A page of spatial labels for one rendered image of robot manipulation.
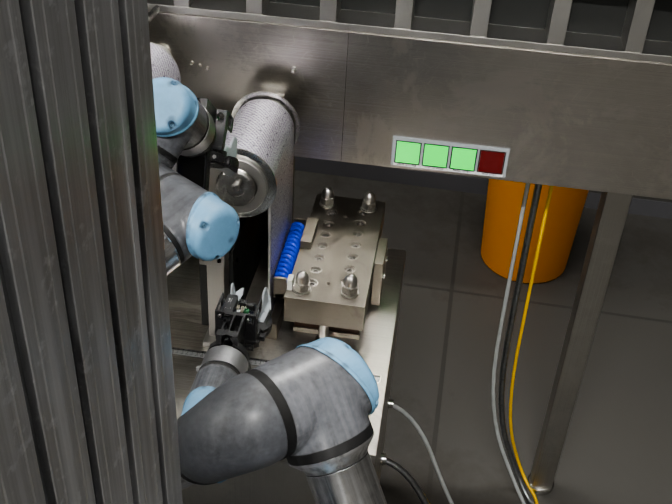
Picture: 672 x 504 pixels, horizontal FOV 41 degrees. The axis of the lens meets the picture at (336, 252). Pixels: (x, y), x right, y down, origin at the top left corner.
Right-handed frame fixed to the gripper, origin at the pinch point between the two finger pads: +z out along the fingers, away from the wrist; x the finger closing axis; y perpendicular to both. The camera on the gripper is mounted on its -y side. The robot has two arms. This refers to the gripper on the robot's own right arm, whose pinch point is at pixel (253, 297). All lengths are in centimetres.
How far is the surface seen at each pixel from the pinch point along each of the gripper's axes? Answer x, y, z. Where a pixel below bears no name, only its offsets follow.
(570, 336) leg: -71, -48, 61
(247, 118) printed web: 7.2, 22.3, 27.8
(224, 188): 7.8, 16.1, 10.9
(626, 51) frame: -65, 37, 46
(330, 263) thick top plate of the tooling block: -11.4, -5.8, 22.0
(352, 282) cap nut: -17.2, -2.4, 11.8
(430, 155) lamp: -29, 10, 45
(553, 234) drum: -79, -84, 168
